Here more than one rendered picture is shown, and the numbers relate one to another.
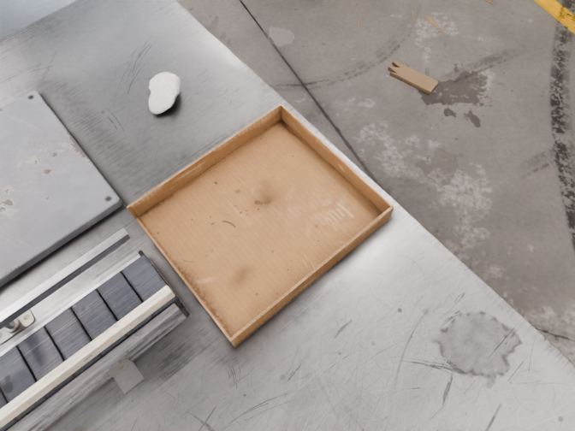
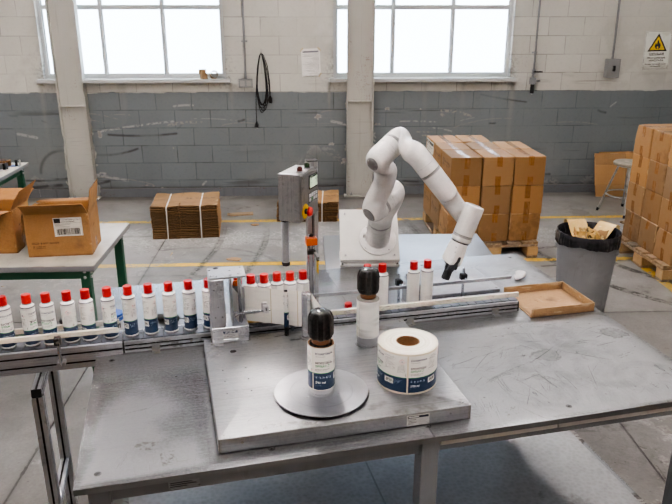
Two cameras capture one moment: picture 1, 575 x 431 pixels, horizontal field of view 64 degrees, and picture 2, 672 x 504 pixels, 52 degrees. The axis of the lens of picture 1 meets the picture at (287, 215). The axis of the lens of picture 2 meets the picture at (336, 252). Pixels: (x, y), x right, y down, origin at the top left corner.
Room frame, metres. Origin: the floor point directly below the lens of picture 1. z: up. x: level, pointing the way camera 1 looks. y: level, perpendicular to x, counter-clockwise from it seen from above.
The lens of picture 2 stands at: (-2.67, -0.22, 2.06)
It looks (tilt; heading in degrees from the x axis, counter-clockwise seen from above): 19 degrees down; 23
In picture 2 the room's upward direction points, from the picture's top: straight up
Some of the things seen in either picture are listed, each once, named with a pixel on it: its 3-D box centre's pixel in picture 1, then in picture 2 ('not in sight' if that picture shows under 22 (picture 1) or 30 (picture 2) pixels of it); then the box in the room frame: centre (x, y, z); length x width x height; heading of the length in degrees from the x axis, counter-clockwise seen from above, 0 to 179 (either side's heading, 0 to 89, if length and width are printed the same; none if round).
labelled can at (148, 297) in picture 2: not in sight; (149, 308); (-0.71, 1.41, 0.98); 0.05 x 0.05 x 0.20
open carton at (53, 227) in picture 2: not in sight; (63, 216); (0.17, 2.68, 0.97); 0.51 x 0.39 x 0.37; 31
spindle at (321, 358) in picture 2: not in sight; (321, 351); (-0.86, 0.61, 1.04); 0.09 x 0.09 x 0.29
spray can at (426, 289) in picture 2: not in sight; (426, 282); (-0.03, 0.50, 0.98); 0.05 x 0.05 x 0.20
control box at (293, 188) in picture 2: not in sight; (298, 193); (-0.28, 0.97, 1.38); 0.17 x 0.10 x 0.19; 2
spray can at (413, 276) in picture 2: not in sight; (413, 283); (-0.07, 0.55, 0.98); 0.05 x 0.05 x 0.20
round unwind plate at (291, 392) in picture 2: not in sight; (321, 392); (-0.86, 0.61, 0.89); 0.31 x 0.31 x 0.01
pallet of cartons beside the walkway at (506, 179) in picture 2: not in sight; (478, 192); (3.69, 1.06, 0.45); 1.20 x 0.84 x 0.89; 27
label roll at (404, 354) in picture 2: not in sight; (407, 360); (-0.66, 0.39, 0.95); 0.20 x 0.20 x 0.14
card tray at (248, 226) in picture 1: (260, 212); (547, 298); (0.32, 0.04, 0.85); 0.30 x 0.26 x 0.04; 127
